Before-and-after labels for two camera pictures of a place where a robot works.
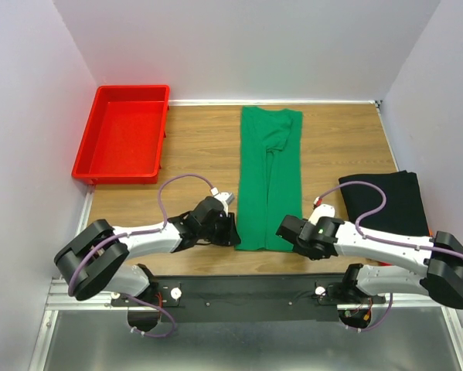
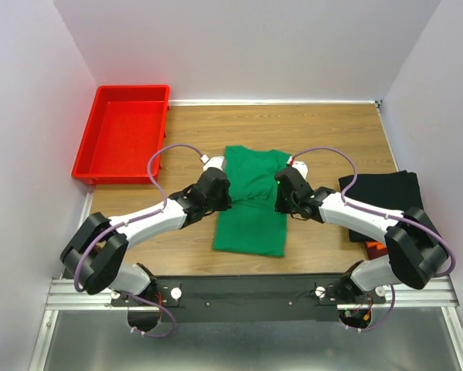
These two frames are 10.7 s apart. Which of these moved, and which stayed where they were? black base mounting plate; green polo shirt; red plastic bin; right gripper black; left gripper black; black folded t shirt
Moved: left gripper black; green polo shirt; right gripper black
Stayed: black folded t shirt; black base mounting plate; red plastic bin
